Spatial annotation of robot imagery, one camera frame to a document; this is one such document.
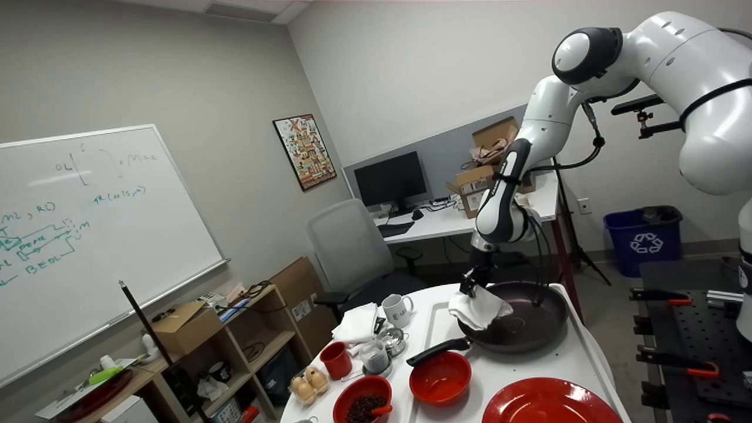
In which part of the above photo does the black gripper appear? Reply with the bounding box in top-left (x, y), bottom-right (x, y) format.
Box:
top-left (457, 249), bottom-right (500, 300)

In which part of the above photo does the dark nonstick frying pan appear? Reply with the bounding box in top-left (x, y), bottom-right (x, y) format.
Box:
top-left (403, 278), bottom-right (570, 372)

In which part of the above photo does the round white table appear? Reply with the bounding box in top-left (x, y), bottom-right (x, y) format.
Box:
top-left (276, 280), bottom-right (634, 423)

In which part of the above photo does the white office desk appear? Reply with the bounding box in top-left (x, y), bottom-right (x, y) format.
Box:
top-left (372, 165), bottom-right (563, 246)

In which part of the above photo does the white printed mug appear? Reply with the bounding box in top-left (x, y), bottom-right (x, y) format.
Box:
top-left (377, 292), bottom-right (419, 332)

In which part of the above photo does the metal cup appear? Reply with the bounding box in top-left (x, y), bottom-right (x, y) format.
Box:
top-left (376, 325), bottom-right (411, 360)
top-left (357, 340), bottom-right (395, 378)

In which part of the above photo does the black keyboard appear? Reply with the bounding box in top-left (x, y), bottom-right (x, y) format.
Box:
top-left (377, 222), bottom-right (419, 241)

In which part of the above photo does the empty red bowl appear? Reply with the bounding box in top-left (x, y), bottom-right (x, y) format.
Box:
top-left (406, 349), bottom-right (474, 412)

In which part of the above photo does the open cardboard box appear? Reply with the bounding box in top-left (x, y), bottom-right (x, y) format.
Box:
top-left (467, 116), bottom-right (521, 165)
top-left (444, 161), bottom-right (505, 219)

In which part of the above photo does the black tripod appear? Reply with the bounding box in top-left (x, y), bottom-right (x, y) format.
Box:
top-left (542, 150), bottom-right (615, 290)

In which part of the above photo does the white napkin stack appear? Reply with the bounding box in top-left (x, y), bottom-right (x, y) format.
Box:
top-left (328, 300), bottom-right (388, 346)

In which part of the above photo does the grey and black office chair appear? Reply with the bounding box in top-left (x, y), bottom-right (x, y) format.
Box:
top-left (306, 195), bottom-right (430, 320)

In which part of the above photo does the black computer monitor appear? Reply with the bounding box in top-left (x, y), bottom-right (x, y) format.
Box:
top-left (349, 148), bottom-right (430, 219)

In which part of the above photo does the large red plate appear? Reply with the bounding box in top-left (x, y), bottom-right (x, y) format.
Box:
top-left (480, 376), bottom-right (624, 423)

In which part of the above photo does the red mug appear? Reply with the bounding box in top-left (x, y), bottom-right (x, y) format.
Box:
top-left (316, 338), bottom-right (355, 383)

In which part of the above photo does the red bowl with beans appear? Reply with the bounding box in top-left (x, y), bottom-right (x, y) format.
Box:
top-left (330, 374), bottom-right (397, 423)

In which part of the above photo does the large flat cardboard box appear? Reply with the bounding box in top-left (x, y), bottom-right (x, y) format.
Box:
top-left (268, 253), bottom-right (341, 358)

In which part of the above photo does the blue recycling bin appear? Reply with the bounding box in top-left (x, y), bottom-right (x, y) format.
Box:
top-left (602, 202), bottom-right (686, 280)

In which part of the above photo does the bread roll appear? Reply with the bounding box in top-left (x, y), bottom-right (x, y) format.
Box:
top-left (306, 364), bottom-right (330, 397)
top-left (287, 372), bottom-right (315, 410)

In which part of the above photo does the framed colourful poster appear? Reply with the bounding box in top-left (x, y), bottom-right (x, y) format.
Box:
top-left (269, 111), bottom-right (341, 195)

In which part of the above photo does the black robot workbench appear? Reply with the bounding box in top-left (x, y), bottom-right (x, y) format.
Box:
top-left (624, 257), bottom-right (752, 423)

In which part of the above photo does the wooden shelf unit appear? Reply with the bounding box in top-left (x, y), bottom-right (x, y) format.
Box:
top-left (32, 280), bottom-right (316, 423)

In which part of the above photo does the stack of papers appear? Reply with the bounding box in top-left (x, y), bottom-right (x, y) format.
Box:
top-left (196, 282), bottom-right (253, 325)

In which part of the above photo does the small cardboard box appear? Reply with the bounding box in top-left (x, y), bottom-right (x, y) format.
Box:
top-left (149, 298), bottom-right (225, 360)

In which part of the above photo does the thin black pole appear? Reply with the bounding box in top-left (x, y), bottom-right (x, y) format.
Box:
top-left (115, 278), bottom-right (196, 423)

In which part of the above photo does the small white bottle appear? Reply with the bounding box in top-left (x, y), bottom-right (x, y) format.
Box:
top-left (138, 332), bottom-right (159, 364)

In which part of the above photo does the green object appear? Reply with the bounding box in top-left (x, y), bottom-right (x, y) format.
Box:
top-left (86, 362), bottom-right (124, 389)

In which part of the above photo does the dark red plate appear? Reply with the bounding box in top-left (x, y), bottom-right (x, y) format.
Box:
top-left (51, 366), bottom-right (137, 423)

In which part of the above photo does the red handled clamp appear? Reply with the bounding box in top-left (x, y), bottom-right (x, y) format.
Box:
top-left (626, 288), bottom-right (695, 310)
top-left (634, 343), bottom-right (722, 383)

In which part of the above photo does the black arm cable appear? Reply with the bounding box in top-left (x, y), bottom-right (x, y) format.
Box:
top-left (524, 92), bottom-right (609, 178)

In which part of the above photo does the black aluminium frame stand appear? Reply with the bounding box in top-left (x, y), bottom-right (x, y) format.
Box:
top-left (609, 92), bottom-right (686, 142)

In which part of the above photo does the wall whiteboard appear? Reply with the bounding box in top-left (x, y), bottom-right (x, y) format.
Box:
top-left (0, 122), bottom-right (229, 391)

